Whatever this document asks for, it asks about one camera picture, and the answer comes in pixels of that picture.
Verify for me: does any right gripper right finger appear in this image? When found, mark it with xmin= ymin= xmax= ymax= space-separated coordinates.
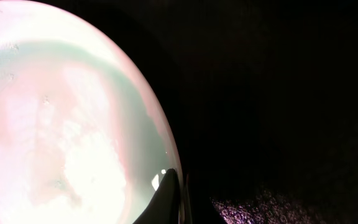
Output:
xmin=186 ymin=174 xmax=226 ymax=224

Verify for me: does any white plate bottom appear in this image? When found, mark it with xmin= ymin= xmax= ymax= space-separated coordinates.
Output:
xmin=0 ymin=1 xmax=185 ymax=224

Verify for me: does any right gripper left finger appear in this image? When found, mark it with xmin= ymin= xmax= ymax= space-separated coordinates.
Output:
xmin=133 ymin=169 xmax=180 ymax=224

